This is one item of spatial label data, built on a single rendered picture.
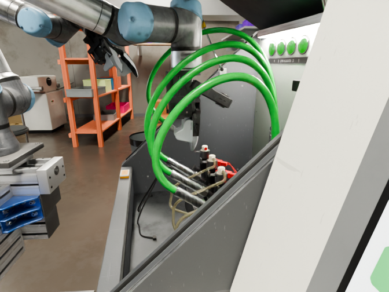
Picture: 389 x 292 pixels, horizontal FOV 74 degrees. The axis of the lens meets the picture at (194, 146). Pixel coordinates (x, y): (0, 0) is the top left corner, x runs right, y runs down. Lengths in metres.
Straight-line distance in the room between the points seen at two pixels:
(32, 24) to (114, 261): 0.68
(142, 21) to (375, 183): 0.48
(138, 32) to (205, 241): 0.42
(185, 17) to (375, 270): 0.55
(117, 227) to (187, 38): 0.48
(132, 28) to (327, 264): 0.50
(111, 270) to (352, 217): 0.44
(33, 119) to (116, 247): 5.44
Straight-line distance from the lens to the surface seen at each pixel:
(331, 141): 0.30
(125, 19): 0.59
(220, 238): 0.41
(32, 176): 1.03
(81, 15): 0.68
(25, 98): 1.18
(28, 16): 0.94
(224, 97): 0.67
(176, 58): 0.65
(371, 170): 0.26
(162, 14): 0.61
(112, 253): 0.61
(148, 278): 0.44
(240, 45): 0.62
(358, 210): 0.26
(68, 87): 4.59
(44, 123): 5.91
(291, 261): 0.34
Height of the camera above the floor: 1.33
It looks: 18 degrees down
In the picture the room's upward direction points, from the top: straight up
